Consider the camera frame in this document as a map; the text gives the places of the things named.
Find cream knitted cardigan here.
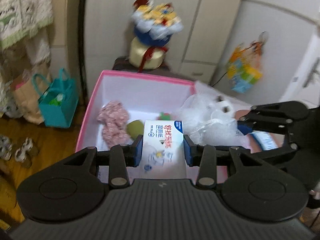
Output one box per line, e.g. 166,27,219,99
1,0,54,65

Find white mesh bath pouf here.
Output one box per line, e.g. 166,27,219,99
173,94,243,146

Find white panda plush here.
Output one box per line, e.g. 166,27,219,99
215,95,234,115

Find grey wardrobe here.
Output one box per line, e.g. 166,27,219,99
84,0,241,92

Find metal door handle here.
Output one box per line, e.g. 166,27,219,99
303,57,319,88

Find patterned slippers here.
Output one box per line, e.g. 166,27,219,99
1,135,39,168

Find green egg sponge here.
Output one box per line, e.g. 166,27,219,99
126,120,144,140

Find white door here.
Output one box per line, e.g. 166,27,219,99
279,26,319,102

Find pink cardboard box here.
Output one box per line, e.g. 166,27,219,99
75,69,251,183

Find flower bouquet blue wrap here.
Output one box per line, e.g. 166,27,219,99
129,0,183,73

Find colourful paper gift bag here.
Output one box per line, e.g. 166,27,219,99
227,41,263,94

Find small white wipes pack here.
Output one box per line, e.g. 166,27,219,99
139,120,187,179

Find large blue-white wipes pack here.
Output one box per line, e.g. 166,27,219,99
250,131,278,151

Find teal tote bag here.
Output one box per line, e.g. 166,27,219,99
31,68,79,128

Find brown paper bag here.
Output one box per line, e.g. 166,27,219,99
10,64,51,125

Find pink floral scrunchie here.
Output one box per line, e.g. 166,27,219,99
97,101,130,148

